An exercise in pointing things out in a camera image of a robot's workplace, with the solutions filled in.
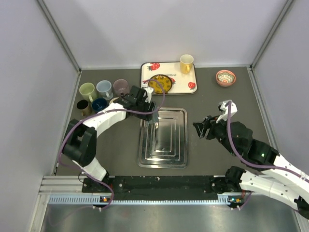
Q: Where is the dark blue mug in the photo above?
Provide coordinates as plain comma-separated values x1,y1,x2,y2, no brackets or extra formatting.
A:
91,98,108,113

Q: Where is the grey blue mug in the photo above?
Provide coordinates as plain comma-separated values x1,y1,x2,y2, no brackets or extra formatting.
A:
145,111,159,127

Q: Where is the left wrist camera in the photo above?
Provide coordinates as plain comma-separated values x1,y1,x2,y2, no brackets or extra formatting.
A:
141,79,154,103

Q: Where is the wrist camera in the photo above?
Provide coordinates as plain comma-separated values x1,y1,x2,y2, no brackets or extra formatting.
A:
216,100,238,123
141,79,154,103

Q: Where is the yellow patterned plate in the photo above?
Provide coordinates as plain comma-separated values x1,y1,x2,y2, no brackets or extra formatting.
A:
148,74,173,94

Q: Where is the cream mug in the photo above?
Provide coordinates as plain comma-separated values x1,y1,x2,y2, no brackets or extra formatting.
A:
109,97,121,105

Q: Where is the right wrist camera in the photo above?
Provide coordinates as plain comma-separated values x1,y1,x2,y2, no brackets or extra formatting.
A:
216,100,238,123

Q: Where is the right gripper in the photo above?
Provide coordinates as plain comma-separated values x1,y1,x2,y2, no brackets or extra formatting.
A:
193,113,238,156

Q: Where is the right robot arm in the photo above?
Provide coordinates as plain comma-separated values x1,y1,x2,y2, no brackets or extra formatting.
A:
193,116,309,218

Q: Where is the yellow mug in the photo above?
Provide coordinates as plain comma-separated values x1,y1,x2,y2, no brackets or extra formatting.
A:
180,54,194,74

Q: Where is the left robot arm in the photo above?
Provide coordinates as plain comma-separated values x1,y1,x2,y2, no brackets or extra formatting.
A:
60,95,157,192

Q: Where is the light blue white mug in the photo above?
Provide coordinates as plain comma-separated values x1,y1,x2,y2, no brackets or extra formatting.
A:
96,80,113,100

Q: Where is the pink patterned bowl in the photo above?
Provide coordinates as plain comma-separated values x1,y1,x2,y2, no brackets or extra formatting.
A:
216,70,236,87

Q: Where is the strawberry serving tray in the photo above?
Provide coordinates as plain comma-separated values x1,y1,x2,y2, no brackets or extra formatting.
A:
140,62,197,95

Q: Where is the metal tray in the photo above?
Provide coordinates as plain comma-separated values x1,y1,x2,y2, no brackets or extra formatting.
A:
137,107,188,169

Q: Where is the aluminium frame rail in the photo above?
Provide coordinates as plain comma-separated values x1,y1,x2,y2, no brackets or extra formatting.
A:
38,175,290,206

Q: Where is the brown striped cup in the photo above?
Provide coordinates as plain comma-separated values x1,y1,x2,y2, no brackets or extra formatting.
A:
76,100,92,116

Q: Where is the purple mug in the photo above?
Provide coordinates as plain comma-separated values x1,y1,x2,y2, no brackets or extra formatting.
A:
113,79,130,98

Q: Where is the green mug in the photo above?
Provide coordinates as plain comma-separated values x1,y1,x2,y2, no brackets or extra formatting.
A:
79,83,98,102

